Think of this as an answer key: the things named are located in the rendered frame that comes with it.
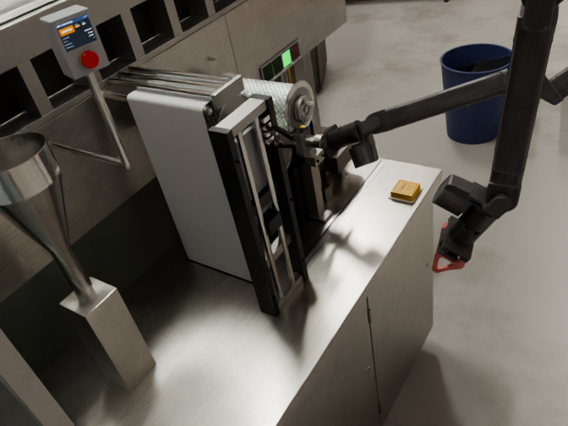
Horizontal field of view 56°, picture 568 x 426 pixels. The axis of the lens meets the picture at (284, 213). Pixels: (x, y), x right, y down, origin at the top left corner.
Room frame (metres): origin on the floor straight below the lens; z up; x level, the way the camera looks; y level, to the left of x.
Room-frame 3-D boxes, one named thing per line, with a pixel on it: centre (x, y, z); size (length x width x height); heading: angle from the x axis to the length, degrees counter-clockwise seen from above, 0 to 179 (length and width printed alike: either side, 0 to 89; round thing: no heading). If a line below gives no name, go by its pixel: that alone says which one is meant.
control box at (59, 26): (0.92, 0.28, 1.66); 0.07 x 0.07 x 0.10; 34
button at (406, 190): (1.30, -0.38, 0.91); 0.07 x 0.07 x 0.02; 50
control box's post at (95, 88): (0.93, 0.28, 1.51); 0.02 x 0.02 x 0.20
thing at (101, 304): (0.85, 0.45, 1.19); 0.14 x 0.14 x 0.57
